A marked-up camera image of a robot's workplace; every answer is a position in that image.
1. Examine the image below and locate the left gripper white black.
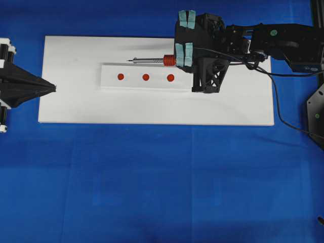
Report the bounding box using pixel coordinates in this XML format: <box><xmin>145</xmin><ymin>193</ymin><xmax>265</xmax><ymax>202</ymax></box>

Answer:
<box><xmin>0</xmin><ymin>37</ymin><xmax>57</xmax><ymax>133</ymax></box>

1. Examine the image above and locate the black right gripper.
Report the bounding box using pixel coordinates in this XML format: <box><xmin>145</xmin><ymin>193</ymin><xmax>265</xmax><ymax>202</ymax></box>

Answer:
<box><xmin>174</xmin><ymin>10</ymin><xmax>251</xmax><ymax>93</ymax></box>

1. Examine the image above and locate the red handled soldering iron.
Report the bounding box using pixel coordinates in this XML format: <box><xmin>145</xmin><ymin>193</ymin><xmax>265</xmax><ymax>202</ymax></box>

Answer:
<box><xmin>128</xmin><ymin>55</ymin><xmax>176</xmax><ymax>67</ymax></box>

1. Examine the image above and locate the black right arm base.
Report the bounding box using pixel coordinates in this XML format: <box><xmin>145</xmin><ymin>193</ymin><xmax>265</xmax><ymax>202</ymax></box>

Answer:
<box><xmin>306</xmin><ymin>85</ymin><xmax>324</xmax><ymax>150</ymax></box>

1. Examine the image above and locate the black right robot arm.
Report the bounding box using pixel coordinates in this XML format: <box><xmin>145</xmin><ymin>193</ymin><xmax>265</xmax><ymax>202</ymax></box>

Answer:
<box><xmin>174</xmin><ymin>10</ymin><xmax>323</xmax><ymax>93</ymax></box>

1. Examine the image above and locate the right red dot mark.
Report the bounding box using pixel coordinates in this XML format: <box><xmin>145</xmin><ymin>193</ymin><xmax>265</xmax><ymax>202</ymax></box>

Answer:
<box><xmin>167</xmin><ymin>74</ymin><xmax>175</xmax><ymax>82</ymax></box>

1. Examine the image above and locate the red dot mark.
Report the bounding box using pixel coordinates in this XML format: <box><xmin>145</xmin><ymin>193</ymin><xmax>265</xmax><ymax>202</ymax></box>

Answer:
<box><xmin>142</xmin><ymin>74</ymin><xmax>149</xmax><ymax>81</ymax></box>
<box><xmin>117</xmin><ymin>73</ymin><xmax>124</xmax><ymax>80</ymax></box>
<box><xmin>167</xmin><ymin>74</ymin><xmax>175</xmax><ymax>82</ymax></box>

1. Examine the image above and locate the middle red dot mark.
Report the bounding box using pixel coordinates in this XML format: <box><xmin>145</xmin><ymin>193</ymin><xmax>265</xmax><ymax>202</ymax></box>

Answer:
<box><xmin>142</xmin><ymin>74</ymin><xmax>149</xmax><ymax>81</ymax></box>

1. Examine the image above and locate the left red dot mark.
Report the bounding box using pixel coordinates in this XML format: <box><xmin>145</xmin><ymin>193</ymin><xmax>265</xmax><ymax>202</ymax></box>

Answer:
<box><xmin>117</xmin><ymin>73</ymin><xmax>124</xmax><ymax>80</ymax></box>

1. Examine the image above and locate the small white raised plate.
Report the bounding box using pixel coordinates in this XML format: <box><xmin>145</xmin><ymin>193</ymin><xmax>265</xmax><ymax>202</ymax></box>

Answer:
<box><xmin>100</xmin><ymin>63</ymin><xmax>193</xmax><ymax>92</ymax></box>

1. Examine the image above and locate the large white base board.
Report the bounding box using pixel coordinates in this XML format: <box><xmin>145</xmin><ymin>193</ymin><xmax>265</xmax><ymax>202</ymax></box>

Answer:
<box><xmin>38</xmin><ymin>36</ymin><xmax>274</xmax><ymax>126</ymax></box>

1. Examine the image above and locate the blue table cloth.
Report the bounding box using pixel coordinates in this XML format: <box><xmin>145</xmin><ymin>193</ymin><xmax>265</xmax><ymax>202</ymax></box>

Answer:
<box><xmin>0</xmin><ymin>0</ymin><xmax>324</xmax><ymax>243</ymax></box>

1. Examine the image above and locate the black soldering iron cable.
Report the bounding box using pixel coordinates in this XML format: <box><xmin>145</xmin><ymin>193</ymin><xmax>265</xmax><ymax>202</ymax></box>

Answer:
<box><xmin>193</xmin><ymin>47</ymin><xmax>324</xmax><ymax>140</ymax></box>

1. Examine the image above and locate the black aluminium frame rail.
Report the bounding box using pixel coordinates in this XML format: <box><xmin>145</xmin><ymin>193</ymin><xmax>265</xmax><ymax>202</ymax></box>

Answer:
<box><xmin>310</xmin><ymin>0</ymin><xmax>324</xmax><ymax>28</ymax></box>

